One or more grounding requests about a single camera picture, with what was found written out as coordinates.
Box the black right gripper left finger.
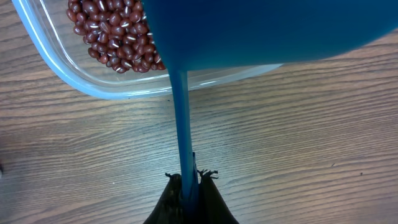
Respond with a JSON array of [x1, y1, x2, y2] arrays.
[[144, 173, 183, 224]]

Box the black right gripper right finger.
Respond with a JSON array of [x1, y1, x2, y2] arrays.
[[197, 169, 239, 224]]

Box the blue plastic measuring scoop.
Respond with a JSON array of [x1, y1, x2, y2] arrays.
[[143, 0, 397, 213]]

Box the red adzuki beans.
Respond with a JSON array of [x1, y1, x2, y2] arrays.
[[66, 0, 166, 73]]

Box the clear plastic food container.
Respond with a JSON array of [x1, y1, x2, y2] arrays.
[[11, 0, 284, 100]]

